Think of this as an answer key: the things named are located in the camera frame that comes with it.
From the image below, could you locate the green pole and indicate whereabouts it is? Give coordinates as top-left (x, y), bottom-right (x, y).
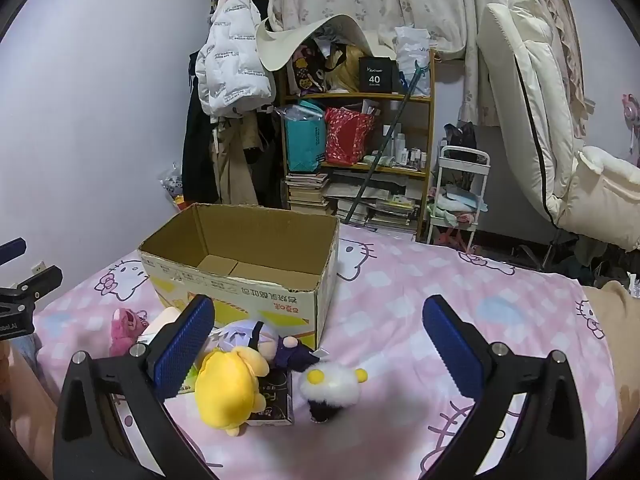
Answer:
top-left (342, 60), bottom-right (431, 226)

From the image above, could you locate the plastic bag of toys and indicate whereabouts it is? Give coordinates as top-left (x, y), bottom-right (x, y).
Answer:
top-left (160, 165), bottom-right (186, 211)

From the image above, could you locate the white trolley cart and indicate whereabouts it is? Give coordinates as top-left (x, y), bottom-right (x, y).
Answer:
top-left (425, 145), bottom-right (491, 246)

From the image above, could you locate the black bag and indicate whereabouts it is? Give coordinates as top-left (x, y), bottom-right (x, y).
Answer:
top-left (442, 122), bottom-right (478, 161)

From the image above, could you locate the beige blanket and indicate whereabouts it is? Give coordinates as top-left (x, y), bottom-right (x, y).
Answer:
top-left (582, 280), bottom-right (640, 411)

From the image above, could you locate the red patterned bag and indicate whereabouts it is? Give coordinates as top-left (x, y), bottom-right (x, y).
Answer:
top-left (324, 106), bottom-right (376, 166)

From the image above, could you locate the pile of magazines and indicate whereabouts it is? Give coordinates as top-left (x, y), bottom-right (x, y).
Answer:
top-left (325, 170), bottom-right (426, 233)

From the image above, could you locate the yellow plush toy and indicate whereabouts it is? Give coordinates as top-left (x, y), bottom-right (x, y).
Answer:
top-left (194, 345), bottom-right (271, 436)

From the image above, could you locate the teal bag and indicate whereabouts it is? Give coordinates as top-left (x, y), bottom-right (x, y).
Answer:
top-left (284, 100), bottom-right (327, 173)

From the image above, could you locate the white plastic bag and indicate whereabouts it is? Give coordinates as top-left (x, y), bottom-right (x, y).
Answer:
top-left (395, 25), bottom-right (433, 98)

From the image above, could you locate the small black box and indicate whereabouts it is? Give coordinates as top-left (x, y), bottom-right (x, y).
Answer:
top-left (247, 370), bottom-right (296, 427)

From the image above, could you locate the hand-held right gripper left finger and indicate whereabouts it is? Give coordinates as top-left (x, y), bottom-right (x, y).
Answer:
top-left (52, 294), bottom-right (221, 480)

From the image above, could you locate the white fluffy plush toy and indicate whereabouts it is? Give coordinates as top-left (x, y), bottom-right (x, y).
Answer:
top-left (298, 364), bottom-right (370, 423)

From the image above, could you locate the wooden shelf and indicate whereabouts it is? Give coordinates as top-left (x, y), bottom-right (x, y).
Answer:
top-left (277, 52), bottom-right (436, 241)

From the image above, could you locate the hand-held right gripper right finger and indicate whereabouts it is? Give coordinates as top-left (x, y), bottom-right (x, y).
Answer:
top-left (422, 295), bottom-right (586, 480)

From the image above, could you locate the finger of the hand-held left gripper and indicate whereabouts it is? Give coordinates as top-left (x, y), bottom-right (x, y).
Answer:
top-left (0, 266), bottom-right (63, 306)
top-left (0, 238), bottom-right (27, 267)

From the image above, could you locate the pink plush toy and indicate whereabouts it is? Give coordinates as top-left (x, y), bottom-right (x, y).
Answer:
top-left (109, 307), bottom-right (148, 358)

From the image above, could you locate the white puffer jacket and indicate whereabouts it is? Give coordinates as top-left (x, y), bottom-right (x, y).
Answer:
top-left (195, 0), bottom-right (276, 118)

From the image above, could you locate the white padded chair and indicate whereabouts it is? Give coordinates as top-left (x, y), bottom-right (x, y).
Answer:
top-left (475, 0), bottom-right (640, 251)

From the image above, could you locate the black coat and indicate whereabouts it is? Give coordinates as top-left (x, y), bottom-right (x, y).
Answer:
top-left (181, 52), bottom-right (221, 206)

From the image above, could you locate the cream wide-brim hat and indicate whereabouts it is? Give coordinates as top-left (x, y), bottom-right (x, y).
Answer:
top-left (256, 14), bottom-right (373, 73)

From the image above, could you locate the stack of books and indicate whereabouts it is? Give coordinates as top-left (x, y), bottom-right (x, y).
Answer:
top-left (285, 172), bottom-right (331, 216)

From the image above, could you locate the purple-haired plush doll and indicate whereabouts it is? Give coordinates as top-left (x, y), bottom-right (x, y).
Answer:
top-left (210, 320), bottom-right (333, 373)

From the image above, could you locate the dark printed bag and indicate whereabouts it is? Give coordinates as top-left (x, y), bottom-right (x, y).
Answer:
top-left (292, 40), bottom-right (331, 96)

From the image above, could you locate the row of small bottles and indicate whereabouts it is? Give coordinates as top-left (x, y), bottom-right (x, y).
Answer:
top-left (385, 130), bottom-right (431, 168)

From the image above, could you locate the brown cardboard box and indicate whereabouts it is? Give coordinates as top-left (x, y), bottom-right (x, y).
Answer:
top-left (138, 203), bottom-right (342, 356)

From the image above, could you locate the beige coat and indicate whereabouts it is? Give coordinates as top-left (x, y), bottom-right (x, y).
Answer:
top-left (210, 115), bottom-right (261, 206)

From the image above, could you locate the person's left forearm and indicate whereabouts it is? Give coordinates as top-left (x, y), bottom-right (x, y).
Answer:
top-left (0, 342), bottom-right (57, 461)

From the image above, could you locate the pink printed blanket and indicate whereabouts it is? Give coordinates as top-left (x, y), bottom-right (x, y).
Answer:
top-left (32, 222), bottom-right (621, 480)

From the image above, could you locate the black box with white print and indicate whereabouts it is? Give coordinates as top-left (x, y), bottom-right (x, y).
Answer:
top-left (359, 56), bottom-right (401, 93)

